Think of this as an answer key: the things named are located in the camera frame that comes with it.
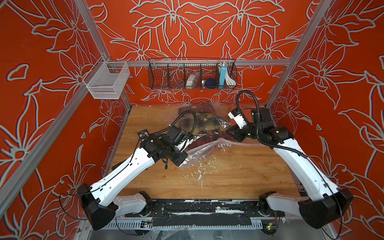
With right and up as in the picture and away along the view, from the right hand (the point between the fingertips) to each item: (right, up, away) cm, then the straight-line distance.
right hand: (225, 129), depth 72 cm
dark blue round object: (-4, +29, +24) cm, 38 cm away
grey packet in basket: (-17, +30, +19) cm, 39 cm away
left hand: (-21, -12, 0) cm, 25 cm away
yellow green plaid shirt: (-15, +3, +28) cm, 32 cm away
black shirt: (-5, +13, +42) cm, 44 cm away
